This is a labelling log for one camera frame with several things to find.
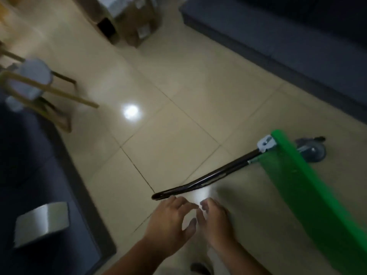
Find person's right hand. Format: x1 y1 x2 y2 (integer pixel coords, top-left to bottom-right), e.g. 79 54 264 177
196 197 239 252

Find person's left hand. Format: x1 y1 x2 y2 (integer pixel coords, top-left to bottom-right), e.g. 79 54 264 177
143 195 200 258

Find green platform trolley deck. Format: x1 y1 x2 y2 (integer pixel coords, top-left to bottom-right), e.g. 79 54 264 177
151 129 367 275

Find grey caster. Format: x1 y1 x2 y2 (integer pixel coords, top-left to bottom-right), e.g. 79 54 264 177
294 136 327 163

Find person's dark shoe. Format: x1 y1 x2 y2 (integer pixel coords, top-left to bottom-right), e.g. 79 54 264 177
190 262 213 275

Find white box on shelf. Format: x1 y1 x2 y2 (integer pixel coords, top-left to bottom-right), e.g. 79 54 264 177
13 201 71 249

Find wooden stool legs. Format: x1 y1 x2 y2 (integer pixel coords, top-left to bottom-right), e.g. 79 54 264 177
0 40 100 134

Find open cardboard box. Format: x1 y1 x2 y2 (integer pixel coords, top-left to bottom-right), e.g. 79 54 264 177
71 0 162 49

